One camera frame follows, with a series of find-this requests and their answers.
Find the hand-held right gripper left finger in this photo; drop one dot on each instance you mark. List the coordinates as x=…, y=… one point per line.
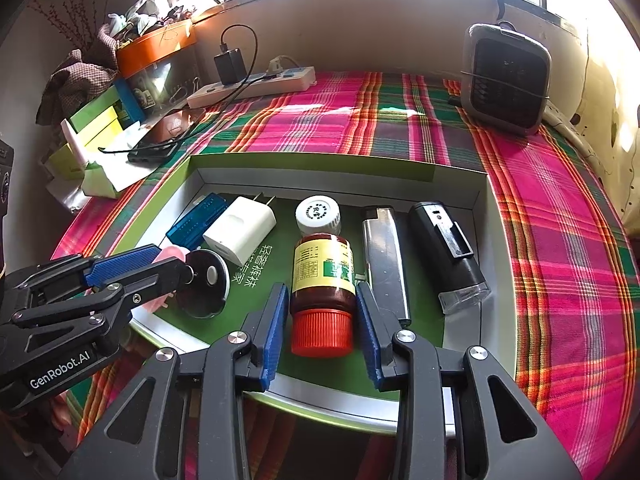
x=275, y=330

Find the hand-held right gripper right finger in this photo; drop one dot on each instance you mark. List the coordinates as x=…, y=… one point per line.
x=369, y=330

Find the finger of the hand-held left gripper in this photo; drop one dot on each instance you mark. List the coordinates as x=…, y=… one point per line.
x=125, y=262
x=150, y=285

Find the black round disc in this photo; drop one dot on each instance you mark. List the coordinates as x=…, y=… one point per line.
x=205, y=295

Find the green cardboard box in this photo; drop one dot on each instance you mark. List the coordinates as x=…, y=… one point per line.
x=430, y=325

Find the brown bottle red cap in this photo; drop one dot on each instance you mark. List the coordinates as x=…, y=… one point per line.
x=322, y=270

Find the white wall charger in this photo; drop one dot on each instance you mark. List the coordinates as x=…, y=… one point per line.
x=240, y=227

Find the white bottle cap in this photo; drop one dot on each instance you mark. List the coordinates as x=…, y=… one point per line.
x=317, y=212

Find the blue card reader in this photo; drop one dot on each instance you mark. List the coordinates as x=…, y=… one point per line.
x=192, y=225

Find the pale green bag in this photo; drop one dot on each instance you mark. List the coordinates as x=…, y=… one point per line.
x=100, y=180

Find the white paper sheet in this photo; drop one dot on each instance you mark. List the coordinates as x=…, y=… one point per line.
x=135, y=170

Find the black bike light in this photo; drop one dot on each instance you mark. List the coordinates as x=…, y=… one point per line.
x=440, y=250

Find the white plastic tube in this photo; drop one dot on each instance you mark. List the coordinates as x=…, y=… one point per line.
x=75, y=142

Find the yellow carton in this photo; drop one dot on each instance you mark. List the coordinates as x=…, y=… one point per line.
x=102, y=132

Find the black smartphone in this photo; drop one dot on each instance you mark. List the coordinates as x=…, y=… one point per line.
x=167, y=127

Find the light green carton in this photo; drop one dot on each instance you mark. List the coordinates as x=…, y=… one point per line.
x=95, y=107

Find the blue box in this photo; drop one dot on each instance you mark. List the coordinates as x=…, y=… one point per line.
x=130, y=102

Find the clear plastic storage box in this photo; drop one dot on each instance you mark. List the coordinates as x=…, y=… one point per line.
x=150, y=80

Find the brown checked cloth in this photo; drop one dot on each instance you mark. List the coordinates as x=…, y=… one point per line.
x=75, y=80

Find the orange box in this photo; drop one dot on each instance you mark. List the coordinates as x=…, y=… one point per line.
x=150, y=50

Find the plaid blanket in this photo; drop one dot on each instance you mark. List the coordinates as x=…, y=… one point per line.
x=550, y=210

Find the black power adapter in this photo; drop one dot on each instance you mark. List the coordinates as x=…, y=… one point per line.
x=230, y=67

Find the white power strip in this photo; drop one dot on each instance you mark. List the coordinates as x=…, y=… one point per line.
x=280, y=82

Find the dried red twigs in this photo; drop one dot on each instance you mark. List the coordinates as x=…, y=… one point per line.
x=60, y=25

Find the white plug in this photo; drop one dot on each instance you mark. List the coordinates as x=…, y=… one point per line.
x=282, y=66

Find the grey space heater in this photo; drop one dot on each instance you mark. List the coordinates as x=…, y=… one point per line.
x=507, y=80

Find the cream heart-print curtain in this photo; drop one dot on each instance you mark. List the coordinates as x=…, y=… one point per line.
x=615, y=110

